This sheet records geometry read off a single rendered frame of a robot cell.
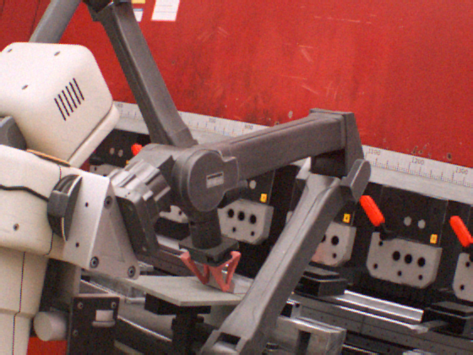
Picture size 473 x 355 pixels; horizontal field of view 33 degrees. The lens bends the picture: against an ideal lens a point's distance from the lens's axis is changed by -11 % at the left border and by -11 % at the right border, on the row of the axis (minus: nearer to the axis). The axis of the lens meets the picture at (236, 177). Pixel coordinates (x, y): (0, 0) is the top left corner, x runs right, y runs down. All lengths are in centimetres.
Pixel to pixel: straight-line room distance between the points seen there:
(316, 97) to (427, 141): 27
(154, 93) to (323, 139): 38
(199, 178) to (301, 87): 63
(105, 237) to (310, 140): 42
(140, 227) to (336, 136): 46
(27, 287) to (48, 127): 23
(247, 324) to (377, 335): 64
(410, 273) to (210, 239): 39
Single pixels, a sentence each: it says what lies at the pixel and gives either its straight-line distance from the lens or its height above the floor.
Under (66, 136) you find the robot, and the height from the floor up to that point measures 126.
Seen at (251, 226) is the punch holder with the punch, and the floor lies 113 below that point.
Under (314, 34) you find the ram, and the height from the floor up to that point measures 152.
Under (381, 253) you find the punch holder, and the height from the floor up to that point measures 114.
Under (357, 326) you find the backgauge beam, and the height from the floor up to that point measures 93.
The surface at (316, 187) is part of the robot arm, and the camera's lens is 141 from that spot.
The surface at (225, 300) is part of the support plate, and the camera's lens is 163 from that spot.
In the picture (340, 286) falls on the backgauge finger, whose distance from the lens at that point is 199.
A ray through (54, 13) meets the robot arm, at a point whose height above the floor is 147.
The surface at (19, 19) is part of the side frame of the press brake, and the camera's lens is 233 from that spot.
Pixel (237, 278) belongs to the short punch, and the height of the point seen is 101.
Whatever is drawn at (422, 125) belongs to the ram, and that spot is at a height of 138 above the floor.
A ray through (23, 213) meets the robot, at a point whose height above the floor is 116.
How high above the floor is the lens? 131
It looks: 3 degrees down
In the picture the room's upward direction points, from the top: 11 degrees clockwise
